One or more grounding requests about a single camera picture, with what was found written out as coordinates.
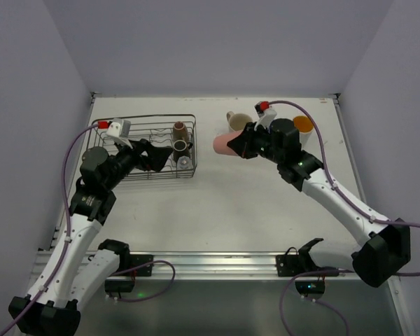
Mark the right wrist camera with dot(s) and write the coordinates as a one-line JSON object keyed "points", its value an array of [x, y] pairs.
{"points": [[266, 114]]}

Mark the pink plastic cup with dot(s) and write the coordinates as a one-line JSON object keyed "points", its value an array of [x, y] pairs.
{"points": [[220, 143]]}

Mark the small clear glass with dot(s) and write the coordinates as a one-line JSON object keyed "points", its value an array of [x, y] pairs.
{"points": [[184, 163]]}

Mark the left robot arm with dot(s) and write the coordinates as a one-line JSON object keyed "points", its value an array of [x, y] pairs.
{"points": [[54, 303]]}

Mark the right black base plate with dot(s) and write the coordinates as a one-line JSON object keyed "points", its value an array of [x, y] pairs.
{"points": [[294, 264]]}

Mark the controller box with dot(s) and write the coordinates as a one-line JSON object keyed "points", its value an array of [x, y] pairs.
{"points": [[313, 290], [118, 286]]}

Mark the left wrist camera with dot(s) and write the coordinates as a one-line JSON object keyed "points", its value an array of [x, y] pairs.
{"points": [[118, 130]]}

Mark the brown ceramic cup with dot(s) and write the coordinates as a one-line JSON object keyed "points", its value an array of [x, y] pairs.
{"points": [[180, 132]]}

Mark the cream floral mug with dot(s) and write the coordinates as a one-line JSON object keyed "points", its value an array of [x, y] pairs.
{"points": [[237, 121]]}

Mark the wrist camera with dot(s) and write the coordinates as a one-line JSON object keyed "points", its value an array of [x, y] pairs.
{"points": [[118, 130], [266, 114]]}

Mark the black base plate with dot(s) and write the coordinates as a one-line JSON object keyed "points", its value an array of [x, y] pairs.
{"points": [[294, 264], [138, 265]]}

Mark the right controller box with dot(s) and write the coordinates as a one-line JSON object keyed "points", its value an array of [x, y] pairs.
{"points": [[313, 290]]}

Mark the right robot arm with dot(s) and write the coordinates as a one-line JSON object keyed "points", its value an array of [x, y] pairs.
{"points": [[380, 248]]}

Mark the white patterned mug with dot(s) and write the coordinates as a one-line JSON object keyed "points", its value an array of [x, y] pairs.
{"points": [[305, 127]]}

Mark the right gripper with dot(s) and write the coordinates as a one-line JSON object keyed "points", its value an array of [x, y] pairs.
{"points": [[248, 141]]}

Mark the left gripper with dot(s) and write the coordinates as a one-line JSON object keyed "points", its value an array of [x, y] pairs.
{"points": [[142, 152]]}

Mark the black wire dish rack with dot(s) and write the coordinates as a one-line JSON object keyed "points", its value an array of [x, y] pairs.
{"points": [[98, 159]]}

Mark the aluminium mounting rail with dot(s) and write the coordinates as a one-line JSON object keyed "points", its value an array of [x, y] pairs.
{"points": [[196, 266]]}

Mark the left controller box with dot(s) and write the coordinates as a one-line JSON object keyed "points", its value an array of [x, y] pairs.
{"points": [[118, 286]]}

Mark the dark brown mug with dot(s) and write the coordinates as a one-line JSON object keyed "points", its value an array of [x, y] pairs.
{"points": [[181, 148]]}

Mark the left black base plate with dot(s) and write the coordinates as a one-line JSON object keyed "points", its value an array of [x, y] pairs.
{"points": [[138, 265]]}

